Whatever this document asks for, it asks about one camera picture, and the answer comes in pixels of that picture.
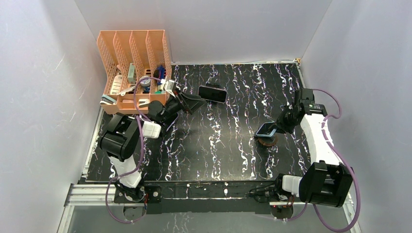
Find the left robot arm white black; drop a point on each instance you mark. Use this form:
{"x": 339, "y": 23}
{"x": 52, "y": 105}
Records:
{"x": 124, "y": 134}

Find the green white box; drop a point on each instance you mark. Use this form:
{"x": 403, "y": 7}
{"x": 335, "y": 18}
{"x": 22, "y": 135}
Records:
{"x": 131, "y": 76}

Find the orange plastic file organizer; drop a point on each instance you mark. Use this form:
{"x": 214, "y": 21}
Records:
{"x": 147, "y": 49}

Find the white stapler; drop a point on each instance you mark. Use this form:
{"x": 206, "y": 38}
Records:
{"x": 143, "y": 103}

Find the round blue white tape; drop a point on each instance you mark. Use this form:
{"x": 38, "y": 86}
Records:
{"x": 145, "y": 81}

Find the blue black tool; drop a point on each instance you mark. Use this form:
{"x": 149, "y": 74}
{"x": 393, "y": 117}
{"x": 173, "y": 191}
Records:
{"x": 160, "y": 74}

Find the phone with purple case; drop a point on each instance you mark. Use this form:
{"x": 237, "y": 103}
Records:
{"x": 171, "y": 120}

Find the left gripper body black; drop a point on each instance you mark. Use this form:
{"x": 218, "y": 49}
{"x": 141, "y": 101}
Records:
{"x": 175, "y": 105}

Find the phone with pink case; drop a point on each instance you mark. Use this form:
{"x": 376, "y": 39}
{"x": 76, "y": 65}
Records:
{"x": 212, "y": 94}

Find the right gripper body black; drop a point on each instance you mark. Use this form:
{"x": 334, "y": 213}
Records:
{"x": 285, "y": 122}

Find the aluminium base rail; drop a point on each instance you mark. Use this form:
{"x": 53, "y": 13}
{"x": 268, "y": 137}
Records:
{"x": 197, "y": 197}

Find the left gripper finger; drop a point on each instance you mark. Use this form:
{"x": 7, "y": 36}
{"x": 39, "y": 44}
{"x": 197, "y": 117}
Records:
{"x": 194, "y": 104}
{"x": 187, "y": 98}

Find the phone with blue case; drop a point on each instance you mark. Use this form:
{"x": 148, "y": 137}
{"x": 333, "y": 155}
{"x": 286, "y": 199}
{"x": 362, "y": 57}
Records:
{"x": 267, "y": 129}

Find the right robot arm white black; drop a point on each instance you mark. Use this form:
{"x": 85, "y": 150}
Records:
{"x": 328, "y": 180}

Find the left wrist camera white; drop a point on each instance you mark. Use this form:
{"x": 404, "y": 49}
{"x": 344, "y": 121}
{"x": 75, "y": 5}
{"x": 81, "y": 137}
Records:
{"x": 170, "y": 86}

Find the grey stand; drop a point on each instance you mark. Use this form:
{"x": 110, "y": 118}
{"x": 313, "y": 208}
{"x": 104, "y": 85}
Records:
{"x": 268, "y": 141}

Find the white label tag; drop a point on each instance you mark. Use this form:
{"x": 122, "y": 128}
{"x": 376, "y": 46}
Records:
{"x": 116, "y": 85}

